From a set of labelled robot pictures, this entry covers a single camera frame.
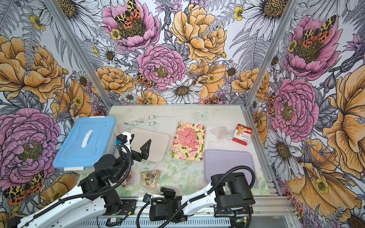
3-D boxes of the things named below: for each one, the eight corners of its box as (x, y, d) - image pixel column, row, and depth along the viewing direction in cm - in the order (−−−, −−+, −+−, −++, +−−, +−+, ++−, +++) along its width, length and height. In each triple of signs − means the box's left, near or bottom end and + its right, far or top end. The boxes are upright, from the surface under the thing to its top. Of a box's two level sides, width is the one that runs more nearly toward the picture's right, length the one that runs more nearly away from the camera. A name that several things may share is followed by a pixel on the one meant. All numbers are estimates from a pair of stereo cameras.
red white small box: (231, 140, 102) (232, 137, 99) (236, 126, 110) (237, 123, 107) (247, 146, 99) (249, 143, 96) (251, 132, 107) (253, 128, 104)
